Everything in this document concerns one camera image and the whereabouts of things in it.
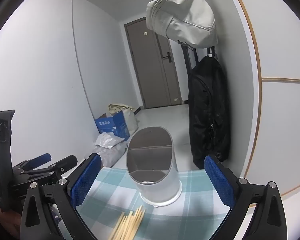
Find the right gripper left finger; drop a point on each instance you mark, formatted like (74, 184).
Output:
(37, 221)

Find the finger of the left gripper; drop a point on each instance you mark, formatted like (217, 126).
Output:
(33, 163)
(56, 169)

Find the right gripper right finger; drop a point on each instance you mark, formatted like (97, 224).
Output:
(268, 220)

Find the wooden chopstick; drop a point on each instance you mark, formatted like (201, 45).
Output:
(117, 227)
(139, 214)
(132, 224)
(126, 226)

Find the white hanging shoulder bag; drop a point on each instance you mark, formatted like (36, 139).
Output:
(203, 15)

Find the person's left hand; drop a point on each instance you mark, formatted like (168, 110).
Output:
(11, 221)

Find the grey plastic parcel bag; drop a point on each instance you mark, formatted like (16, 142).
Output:
(111, 156)

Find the white plastic parcel bag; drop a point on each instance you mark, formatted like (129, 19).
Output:
(108, 140)

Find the teal plaid tablecloth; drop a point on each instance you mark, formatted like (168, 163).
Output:
(196, 214)

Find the blue cardboard box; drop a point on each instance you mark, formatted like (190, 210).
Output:
(114, 124)

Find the white oval utensil holder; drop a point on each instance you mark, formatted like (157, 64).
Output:
(152, 166)

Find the black hanging backpack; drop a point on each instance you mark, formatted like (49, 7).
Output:
(209, 110)

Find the grey-brown entrance door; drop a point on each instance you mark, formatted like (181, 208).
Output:
(154, 66)

